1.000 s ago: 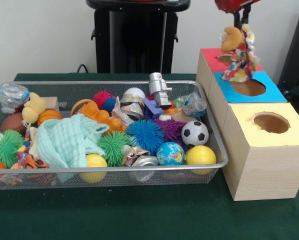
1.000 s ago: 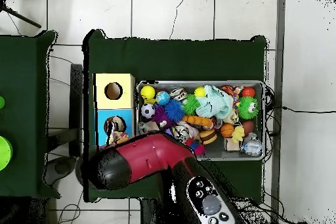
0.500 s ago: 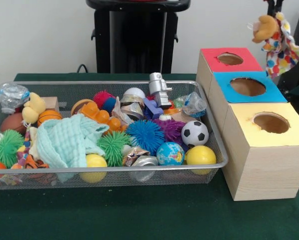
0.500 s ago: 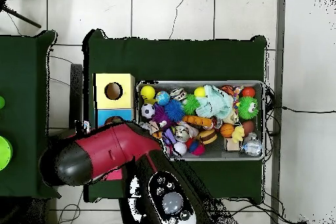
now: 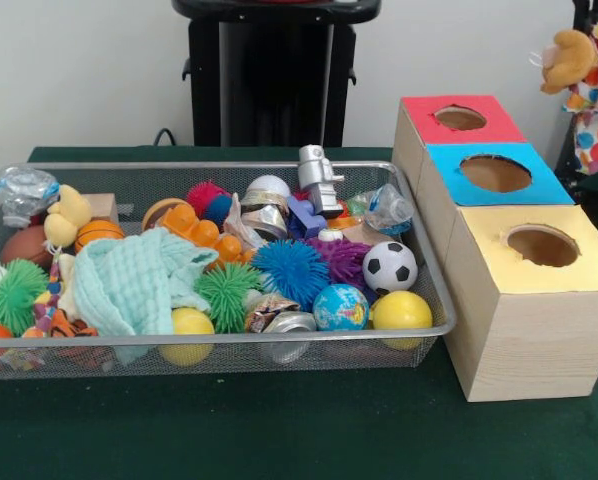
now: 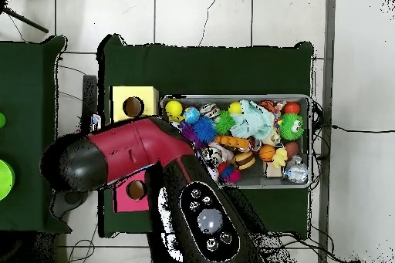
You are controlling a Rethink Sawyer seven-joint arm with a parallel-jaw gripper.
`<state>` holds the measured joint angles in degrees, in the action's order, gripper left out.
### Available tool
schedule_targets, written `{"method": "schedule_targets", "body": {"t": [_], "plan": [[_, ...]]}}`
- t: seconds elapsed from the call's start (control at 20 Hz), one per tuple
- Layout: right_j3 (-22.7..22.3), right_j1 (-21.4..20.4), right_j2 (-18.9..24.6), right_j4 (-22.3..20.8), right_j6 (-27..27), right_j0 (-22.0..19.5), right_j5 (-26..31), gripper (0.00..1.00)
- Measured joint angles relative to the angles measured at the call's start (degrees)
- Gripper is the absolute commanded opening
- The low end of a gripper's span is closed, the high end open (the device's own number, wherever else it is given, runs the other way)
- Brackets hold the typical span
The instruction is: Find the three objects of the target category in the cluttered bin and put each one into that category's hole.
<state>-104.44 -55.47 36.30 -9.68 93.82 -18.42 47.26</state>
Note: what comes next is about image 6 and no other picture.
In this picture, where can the small bright green object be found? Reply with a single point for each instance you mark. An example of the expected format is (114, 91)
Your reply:
(2, 121)

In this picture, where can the black upright panel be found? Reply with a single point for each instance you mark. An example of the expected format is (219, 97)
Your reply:
(89, 99)

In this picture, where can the orange bumpy toy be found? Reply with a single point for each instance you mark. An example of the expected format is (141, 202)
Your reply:
(233, 142)

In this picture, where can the clear mesh bin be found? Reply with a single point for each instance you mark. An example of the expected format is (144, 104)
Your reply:
(271, 97)

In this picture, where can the small globe ball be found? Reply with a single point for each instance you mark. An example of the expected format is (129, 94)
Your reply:
(191, 115)

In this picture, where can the black tripod leg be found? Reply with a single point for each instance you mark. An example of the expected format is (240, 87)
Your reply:
(24, 19)

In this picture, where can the dark green table cloth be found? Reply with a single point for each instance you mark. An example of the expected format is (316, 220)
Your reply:
(203, 72)

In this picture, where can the green spiky ball with eyes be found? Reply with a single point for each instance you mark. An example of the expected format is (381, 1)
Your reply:
(291, 126)

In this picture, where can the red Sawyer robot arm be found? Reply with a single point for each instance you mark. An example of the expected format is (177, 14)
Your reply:
(136, 149)

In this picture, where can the mint green cloth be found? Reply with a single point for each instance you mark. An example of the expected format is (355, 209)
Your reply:
(253, 121)

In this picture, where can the yellow ball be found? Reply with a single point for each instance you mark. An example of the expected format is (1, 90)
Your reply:
(235, 108)
(173, 109)

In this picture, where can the brown plush teddy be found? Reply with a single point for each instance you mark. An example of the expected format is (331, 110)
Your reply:
(95, 122)

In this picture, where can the blue spiky ball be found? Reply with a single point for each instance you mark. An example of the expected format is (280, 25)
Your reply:
(205, 128)

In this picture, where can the green cloth side table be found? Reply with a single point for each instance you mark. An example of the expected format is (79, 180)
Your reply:
(31, 121)

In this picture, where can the wooden box with three holes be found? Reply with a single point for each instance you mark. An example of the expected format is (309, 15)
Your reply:
(145, 96)

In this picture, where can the bright green cup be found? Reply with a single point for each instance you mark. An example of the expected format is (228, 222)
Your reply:
(5, 180)

